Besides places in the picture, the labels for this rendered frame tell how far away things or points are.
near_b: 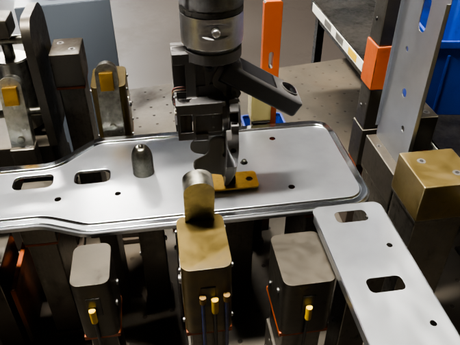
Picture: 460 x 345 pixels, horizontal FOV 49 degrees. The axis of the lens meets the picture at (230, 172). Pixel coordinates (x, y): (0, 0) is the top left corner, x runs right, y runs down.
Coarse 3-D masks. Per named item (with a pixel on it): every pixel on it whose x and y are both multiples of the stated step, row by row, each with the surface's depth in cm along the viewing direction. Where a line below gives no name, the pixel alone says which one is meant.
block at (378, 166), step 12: (372, 144) 83; (372, 156) 83; (384, 156) 80; (372, 168) 84; (384, 168) 79; (372, 180) 84; (384, 180) 79; (372, 192) 85; (384, 192) 80; (384, 204) 81; (360, 216) 92
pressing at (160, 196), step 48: (96, 144) 82; (240, 144) 82; (288, 144) 82; (336, 144) 83; (0, 192) 73; (48, 192) 73; (96, 192) 73; (144, 192) 73; (240, 192) 73; (288, 192) 73; (336, 192) 73
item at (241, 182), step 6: (240, 174) 75; (246, 174) 75; (252, 174) 75; (216, 180) 74; (222, 180) 74; (234, 180) 73; (240, 180) 74; (246, 180) 74; (252, 180) 74; (216, 186) 73; (222, 186) 73; (228, 186) 73; (234, 186) 73; (240, 186) 73; (246, 186) 73; (252, 186) 73
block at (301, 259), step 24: (288, 240) 68; (312, 240) 68; (288, 264) 64; (312, 264) 64; (288, 288) 62; (312, 288) 62; (288, 312) 65; (312, 312) 66; (288, 336) 70; (312, 336) 71
